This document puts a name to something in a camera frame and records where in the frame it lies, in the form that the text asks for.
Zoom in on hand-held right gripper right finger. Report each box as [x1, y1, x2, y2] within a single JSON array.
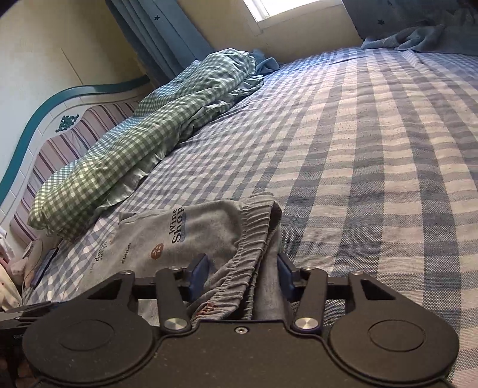
[[276, 254, 397, 333]]

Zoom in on white floral cloth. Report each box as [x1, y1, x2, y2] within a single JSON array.
[[0, 224, 24, 311]]

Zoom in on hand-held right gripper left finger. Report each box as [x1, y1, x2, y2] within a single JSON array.
[[87, 254, 211, 333]]

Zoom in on grey printed pants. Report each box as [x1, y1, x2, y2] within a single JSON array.
[[90, 192, 296, 326]]

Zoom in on light blue blanket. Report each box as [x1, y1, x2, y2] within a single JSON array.
[[360, 24, 478, 56]]

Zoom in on window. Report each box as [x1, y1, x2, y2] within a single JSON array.
[[243, 0, 349, 36]]

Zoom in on blue star-print curtain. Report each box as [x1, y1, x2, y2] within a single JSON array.
[[341, 0, 478, 42], [105, 0, 216, 91]]

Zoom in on striped padded headboard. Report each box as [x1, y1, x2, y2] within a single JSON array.
[[0, 73, 156, 247]]

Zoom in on green gingham quilt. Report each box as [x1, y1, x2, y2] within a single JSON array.
[[28, 48, 281, 241]]

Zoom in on blue checked bed sheet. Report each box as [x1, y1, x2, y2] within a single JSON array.
[[20, 43, 478, 388]]

